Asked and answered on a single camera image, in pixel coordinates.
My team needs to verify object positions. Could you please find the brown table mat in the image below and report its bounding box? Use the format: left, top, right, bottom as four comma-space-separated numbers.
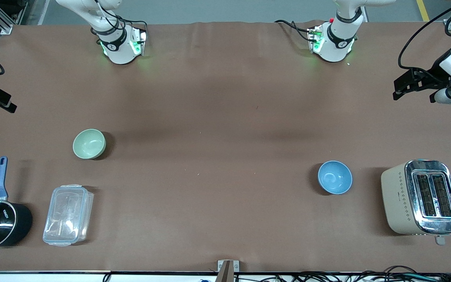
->
0, 20, 451, 273

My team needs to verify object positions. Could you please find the black right base cable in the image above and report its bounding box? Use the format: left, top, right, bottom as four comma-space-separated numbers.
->
92, 0, 148, 33

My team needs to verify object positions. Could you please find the clear plastic food container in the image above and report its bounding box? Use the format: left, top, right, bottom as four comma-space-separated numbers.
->
42, 184, 94, 247

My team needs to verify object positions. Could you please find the black base cable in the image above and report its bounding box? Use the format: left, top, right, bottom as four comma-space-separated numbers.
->
92, 0, 148, 33
274, 19, 314, 43

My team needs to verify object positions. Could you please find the green bowl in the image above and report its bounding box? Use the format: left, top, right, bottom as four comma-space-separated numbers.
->
72, 129, 106, 160

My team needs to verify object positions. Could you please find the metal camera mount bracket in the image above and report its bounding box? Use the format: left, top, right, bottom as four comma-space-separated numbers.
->
217, 259, 240, 282

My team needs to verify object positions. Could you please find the black cable bundle under table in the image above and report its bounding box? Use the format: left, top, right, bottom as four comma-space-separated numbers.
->
265, 265, 451, 282

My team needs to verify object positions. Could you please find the dark saucepan with blue handle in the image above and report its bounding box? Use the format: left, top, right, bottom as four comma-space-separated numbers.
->
0, 156, 33, 250

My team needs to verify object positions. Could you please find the black left base cable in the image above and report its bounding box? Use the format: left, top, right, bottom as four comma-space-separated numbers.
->
274, 19, 314, 43

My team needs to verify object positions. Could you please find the blue bowl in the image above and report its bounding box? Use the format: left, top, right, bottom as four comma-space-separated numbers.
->
318, 161, 353, 195

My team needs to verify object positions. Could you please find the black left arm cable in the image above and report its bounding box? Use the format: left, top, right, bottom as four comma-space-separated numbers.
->
397, 0, 451, 72

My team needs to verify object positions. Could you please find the beige chrome toaster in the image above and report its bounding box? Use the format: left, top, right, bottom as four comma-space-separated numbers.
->
381, 159, 451, 246

